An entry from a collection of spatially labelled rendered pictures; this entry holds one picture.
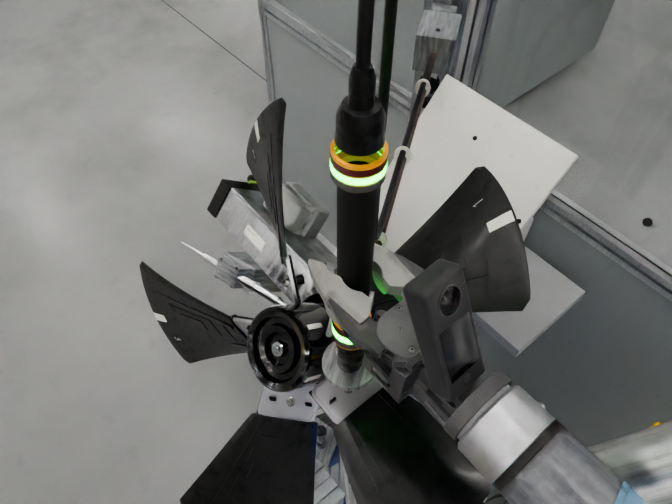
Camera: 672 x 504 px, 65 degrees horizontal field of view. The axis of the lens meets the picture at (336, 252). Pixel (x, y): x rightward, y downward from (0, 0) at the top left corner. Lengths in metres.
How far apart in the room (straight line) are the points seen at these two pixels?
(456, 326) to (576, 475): 0.14
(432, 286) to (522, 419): 0.13
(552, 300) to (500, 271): 0.71
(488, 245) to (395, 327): 0.20
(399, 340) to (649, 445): 0.25
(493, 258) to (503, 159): 0.29
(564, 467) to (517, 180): 0.52
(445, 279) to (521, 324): 0.85
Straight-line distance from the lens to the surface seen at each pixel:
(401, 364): 0.47
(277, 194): 0.77
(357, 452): 0.74
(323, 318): 0.76
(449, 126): 0.93
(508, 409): 0.46
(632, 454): 0.58
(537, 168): 0.87
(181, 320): 0.98
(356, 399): 0.76
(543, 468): 0.45
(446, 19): 1.06
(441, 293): 0.40
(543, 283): 1.33
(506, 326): 1.24
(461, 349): 0.45
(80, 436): 2.19
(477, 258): 0.63
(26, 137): 3.36
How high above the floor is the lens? 1.89
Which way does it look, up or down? 52 degrees down
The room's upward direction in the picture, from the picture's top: straight up
